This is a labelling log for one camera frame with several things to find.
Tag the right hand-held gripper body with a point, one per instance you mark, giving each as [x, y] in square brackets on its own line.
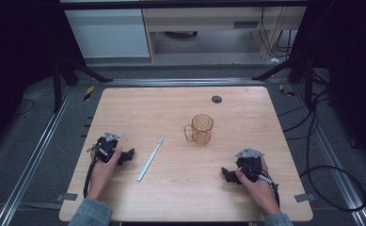
[249, 164]

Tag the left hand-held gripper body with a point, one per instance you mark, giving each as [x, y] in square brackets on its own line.
[108, 147]

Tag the light blue toothbrush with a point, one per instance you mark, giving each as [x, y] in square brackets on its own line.
[149, 161]

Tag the amber transparent cup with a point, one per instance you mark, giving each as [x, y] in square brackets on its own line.
[201, 132]

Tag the person's left hand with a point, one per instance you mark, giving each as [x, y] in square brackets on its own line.
[101, 175]

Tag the person's right hand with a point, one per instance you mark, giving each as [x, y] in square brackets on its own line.
[260, 193]

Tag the yellow black tape piece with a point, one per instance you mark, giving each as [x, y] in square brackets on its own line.
[89, 93]
[285, 91]

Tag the grey tape strip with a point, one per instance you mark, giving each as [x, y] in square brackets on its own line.
[67, 196]
[304, 197]

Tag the round table grommet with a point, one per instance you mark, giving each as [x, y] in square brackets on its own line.
[216, 99]

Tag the black stand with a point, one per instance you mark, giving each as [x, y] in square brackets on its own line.
[307, 75]
[57, 81]

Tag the small white plug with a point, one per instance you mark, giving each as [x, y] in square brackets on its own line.
[274, 60]

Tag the white cabinet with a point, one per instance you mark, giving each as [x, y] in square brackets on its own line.
[108, 33]

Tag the metal floor rail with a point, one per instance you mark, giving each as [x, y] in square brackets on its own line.
[187, 82]
[30, 163]
[337, 175]

